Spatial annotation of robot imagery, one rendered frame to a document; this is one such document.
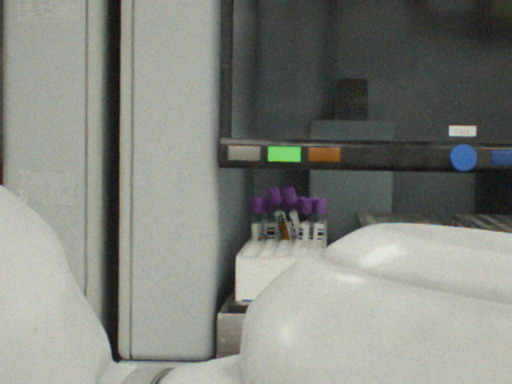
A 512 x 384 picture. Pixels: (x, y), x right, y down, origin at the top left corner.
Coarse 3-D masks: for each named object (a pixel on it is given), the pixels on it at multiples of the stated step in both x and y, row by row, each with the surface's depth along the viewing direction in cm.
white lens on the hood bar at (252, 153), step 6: (228, 150) 140; (234, 150) 140; (240, 150) 140; (246, 150) 140; (252, 150) 140; (258, 150) 140; (228, 156) 140; (234, 156) 140; (240, 156) 140; (246, 156) 140; (252, 156) 140; (258, 156) 140
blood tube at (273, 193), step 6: (270, 192) 160; (276, 192) 160; (270, 198) 160; (276, 198) 160; (270, 204) 160; (276, 204) 160; (276, 210) 161; (282, 210) 161; (276, 216) 161; (282, 216) 161; (276, 222) 161; (282, 222) 161; (282, 228) 161; (282, 234) 162; (288, 234) 162
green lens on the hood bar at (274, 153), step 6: (270, 150) 140; (276, 150) 140; (282, 150) 140; (288, 150) 140; (294, 150) 140; (270, 156) 140; (276, 156) 140; (282, 156) 140; (288, 156) 140; (294, 156) 140
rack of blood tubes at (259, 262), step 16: (272, 240) 161; (288, 240) 161; (240, 256) 139; (256, 256) 140; (272, 256) 140; (288, 256) 141; (240, 272) 139; (256, 272) 139; (272, 272) 139; (240, 288) 139; (256, 288) 139
